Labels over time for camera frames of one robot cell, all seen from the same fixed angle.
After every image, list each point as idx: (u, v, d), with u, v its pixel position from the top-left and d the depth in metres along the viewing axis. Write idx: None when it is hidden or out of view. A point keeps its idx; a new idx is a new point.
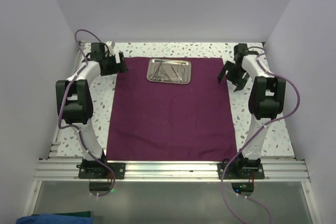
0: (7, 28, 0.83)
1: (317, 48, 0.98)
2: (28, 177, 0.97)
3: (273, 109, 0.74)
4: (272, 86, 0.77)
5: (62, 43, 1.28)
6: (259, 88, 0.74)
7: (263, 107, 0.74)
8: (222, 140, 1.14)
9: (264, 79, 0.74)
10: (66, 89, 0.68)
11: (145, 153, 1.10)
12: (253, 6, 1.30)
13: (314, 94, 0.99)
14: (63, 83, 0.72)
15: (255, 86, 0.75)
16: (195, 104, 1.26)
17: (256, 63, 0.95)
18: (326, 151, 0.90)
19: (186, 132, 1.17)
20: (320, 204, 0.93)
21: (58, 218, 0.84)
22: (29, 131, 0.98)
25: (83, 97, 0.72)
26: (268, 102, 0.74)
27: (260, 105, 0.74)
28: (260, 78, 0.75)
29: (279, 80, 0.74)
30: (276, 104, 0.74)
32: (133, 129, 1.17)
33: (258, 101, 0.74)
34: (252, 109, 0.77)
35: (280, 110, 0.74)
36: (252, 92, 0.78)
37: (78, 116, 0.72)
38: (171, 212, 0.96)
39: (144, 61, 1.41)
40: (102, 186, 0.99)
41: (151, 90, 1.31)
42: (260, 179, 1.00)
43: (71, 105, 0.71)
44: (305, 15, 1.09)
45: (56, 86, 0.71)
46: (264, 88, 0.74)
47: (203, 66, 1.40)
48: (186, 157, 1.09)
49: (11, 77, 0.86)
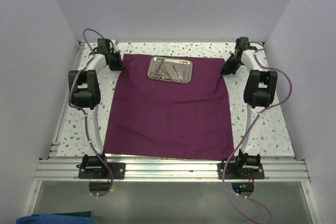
0: (7, 29, 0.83)
1: (316, 49, 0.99)
2: (28, 177, 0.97)
3: (265, 99, 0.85)
4: (266, 80, 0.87)
5: (62, 43, 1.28)
6: (252, 81, 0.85)
7: (256, 98, 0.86)
8: (220, 138, 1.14)
9: (258, 73, 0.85)
10: (76, 77, 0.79)
11: (143, 149, 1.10)
12: (253, 7, 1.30)
13: (314, 94, 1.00)
14: (75, 72, 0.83)
15: (250, 79, 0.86)
16: (194, 102, 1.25)
17: (254, 57, 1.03)
18: (326, 150, 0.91)
19: (184, 130, 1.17)
20: (320, 204, 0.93)
21: (58, 217, 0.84)
22: (30, 131, 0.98)
25: (92, 84, 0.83)
26: (261, 93, 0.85)
27: (254, 95, 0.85)
28: (254, 72, 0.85)
29: (272, 73, 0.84)
30: (267, 95, 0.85)
32: (132, 124, 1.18)
33: (251, 92, 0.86)
34: (248, 99, 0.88)
35: (271, 100, 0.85)
36: (247, 84, 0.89)
37: (88, 102, 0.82)
38: (171, 212, 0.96)
39: (146, 60, 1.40)
40: (102, 185, 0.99)
41: (151, 88, 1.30)
42: (260, 179, 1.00)
43: (82, 93, 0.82)
44: (304, 16, 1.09)
45: (69, 75, 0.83)
46: (256, 82, 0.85)
47: (205, 66, 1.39)
48: (184, 154, 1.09)
49: (11, 77, 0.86)
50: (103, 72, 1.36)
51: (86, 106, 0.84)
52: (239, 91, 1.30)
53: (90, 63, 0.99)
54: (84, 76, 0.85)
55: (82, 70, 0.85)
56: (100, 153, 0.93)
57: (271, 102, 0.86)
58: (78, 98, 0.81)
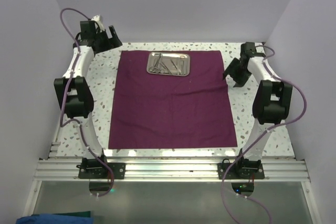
0: (7, 29, 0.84)
1: (317, 48, 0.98)
2: (28, 178, 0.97)
3: (278, 114, 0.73)
4: (278, 91, 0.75)
5: (62, 43, 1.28)
6: (264, 93, 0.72)
7: (268, 113, 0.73)
8: (222, 127, 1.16)
9: (270, 84, 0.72)
10: (66, 89, 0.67)
11: (148, 142, 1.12)
12: (253, 7, 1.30)
13: (314, 94, 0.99)
14: (61, 80, 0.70)
15: (261, 90, 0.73)
16: (195, 95, 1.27)
17: (263, 66, 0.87)
18: (326, 151, 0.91)
19: (186, 121, 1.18)
20: (320, 204, 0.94)
21: (58, 217, 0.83)
22: (29, 131, 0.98)
25: (82, 93, 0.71)
26: (273, 106, 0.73)
27: (265, 109, 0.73)
28: (265, 82, 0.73)
29: (285, 84, 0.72)
30: (281, 109, 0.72)
32: (134, 118, 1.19)
33: (262, 106, 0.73)
34: (257, 113, 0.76)
35: (285, 115, 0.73)
36: (257, 96, 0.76)
37: (79, 110, 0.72)
38: (171, 211, 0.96)
39: (144, 54, 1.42)
40: (102, 186, 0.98)
41: (151, 82, 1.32)
42: (260, 179, 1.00)
43: (73, 100, 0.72)
44: (304, 16, 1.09)
45: (55, 85, 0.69)
46: (269, 94, 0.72)
47: (202, 60, 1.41)
48: (187, 145, 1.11)
49: (10, 77, 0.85)
50: (103, 72, 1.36)
51: (79, 114, 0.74)
52: (239, 91, 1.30)
53: (75, 63, 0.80)
54: (73, 84, 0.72)
55: (72, 76, 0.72)
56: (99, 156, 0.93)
57: (284, 118, 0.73)
58: (68, 107, 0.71)
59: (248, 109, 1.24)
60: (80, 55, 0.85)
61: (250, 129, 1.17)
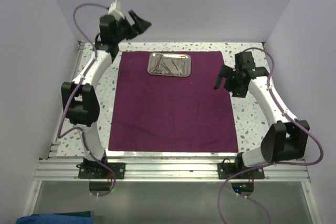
0: (7, 29, 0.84)
1: (317, 48, 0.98)
2: (28, 178, 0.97)
3: (292, 156, 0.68)
4: (291, 128, 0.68)
5: (62, 43, 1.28)
6: (277, 138, 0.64)
7: (281, 156, 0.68)
8: (223, 129, 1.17)
9: (284, 128, 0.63)
10: (71, 95, 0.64)
11: (148, 145, 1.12)
12: (253, 7, 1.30)
13: (315, 95, 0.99)
14: (69, 85, 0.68)
15: (272, 134, 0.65)
16: (195, 97, 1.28)
17: (269, 92, 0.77)
18: (326, 151, 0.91)
19: (187, 124, 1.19)
20: (321, 204, 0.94)
21: (58, 217, 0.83)
22: (29, 132, 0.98)
25: (87, 103, 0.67)
26: (287, 149, 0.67)
27: (279, 153, 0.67)
28: (277, 125, 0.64)
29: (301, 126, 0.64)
30: (295, 150, 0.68)
32: (134, 120, 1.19)
33: (275, 151, 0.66)
34: (268, 157, 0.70)
35: (300, 156, 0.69)
36: (268, 136, 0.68)
37: (82, 119, 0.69)
38: (171, 211, 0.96)
39: (144, 55, 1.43)
40: (102, 186, 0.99)
41: (152, 83, 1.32)
42: (260, 178, 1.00)
43: (78, 108, 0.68)
44: (305, 15, 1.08)
45: (62, 88, 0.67)
46: (282, 138, 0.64)
47: (203, 60, 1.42)
48: (187, 147, 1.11)
49: (10, 77, 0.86)
50: None
51: (82, 122, 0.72)
52: None
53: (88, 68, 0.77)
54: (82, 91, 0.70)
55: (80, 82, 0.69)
56: (100, 159, 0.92)
57: (298, 157, 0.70)
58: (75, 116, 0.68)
59: (248, 109, 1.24)
60: (95, 61, 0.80)
61: (250, 129, 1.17)
